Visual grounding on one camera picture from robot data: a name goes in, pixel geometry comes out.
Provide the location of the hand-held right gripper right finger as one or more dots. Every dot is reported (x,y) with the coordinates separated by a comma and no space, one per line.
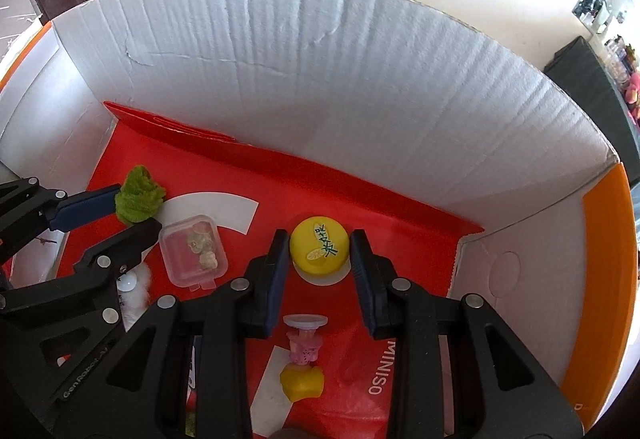
(364,284)

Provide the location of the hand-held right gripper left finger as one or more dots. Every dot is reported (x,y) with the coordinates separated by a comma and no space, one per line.
(274,284)

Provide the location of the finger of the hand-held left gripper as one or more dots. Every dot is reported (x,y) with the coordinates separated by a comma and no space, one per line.
(125,241)
(85,210)

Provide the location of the small green plush ball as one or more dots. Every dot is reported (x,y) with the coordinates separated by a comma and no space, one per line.
(140,199)

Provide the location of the white plush sheep checked bow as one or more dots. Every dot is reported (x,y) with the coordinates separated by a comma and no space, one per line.
(140,291)

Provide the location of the yellow round tin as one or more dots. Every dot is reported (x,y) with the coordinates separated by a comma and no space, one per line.
(320,244)

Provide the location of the clear plastic box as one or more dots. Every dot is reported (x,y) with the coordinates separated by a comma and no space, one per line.
(192,251)

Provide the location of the yellow duck toy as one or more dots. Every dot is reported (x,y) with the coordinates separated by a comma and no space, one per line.
(301,384)

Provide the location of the orange cardboard box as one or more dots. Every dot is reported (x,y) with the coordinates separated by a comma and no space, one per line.
(350,94)

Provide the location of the side table with dark cloth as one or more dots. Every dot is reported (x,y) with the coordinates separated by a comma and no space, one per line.
(595,79)

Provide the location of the group of cosmetic bottles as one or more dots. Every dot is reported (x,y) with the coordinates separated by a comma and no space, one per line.
(622,59)

